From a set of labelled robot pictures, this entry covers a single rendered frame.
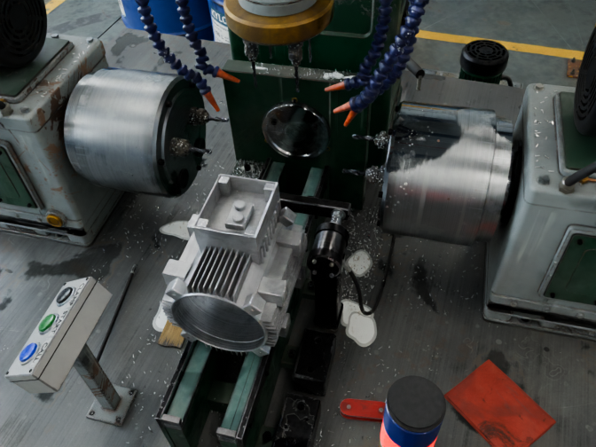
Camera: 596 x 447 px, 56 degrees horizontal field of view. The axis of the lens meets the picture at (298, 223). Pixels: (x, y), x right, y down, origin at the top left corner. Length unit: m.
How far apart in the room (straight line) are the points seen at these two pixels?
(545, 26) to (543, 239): 2.92
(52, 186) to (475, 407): 0.92
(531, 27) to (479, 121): 2.81
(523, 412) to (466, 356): 0.14
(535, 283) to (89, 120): 0.87
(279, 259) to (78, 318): 0.31
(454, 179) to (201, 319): 0.48
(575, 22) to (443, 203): 3.04
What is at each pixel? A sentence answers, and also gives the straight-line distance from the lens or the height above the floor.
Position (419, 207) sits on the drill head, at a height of 1.07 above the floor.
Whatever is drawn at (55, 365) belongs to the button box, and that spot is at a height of 1.06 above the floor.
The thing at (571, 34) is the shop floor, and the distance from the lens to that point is 3.81.
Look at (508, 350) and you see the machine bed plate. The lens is 1.16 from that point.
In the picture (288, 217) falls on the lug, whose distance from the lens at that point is 0.93.
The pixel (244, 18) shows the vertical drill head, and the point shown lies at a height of 1.33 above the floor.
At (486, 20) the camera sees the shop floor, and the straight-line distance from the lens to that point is 3.81.
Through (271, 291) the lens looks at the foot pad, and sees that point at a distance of 0.85.
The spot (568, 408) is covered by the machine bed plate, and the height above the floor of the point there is 0.80.
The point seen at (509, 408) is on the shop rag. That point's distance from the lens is 1.10.
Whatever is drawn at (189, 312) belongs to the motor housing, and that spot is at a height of 0.98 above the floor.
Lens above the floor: 1.77
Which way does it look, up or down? 48 degrees down
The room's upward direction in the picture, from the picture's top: 4 degrees counter-clockwise
